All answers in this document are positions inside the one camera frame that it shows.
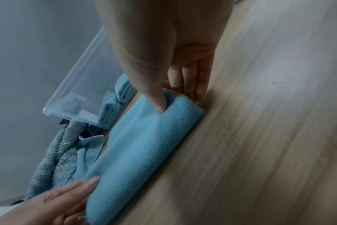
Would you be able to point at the person's right hand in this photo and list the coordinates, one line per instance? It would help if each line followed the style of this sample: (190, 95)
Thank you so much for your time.
(163, 39)

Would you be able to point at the grey striped towel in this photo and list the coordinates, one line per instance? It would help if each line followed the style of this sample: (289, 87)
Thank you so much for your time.
(60, 153)

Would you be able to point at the light blue towel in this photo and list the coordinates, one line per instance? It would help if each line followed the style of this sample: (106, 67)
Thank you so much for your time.
(126, 87)
(86, 153)
(110, 112)
(143, 153)

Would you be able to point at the person's left hand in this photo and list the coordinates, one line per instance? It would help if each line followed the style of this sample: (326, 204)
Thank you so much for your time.
(46, 206)

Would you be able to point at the clear plastic storage box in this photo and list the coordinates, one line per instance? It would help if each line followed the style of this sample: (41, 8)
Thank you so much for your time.
(85, 83)

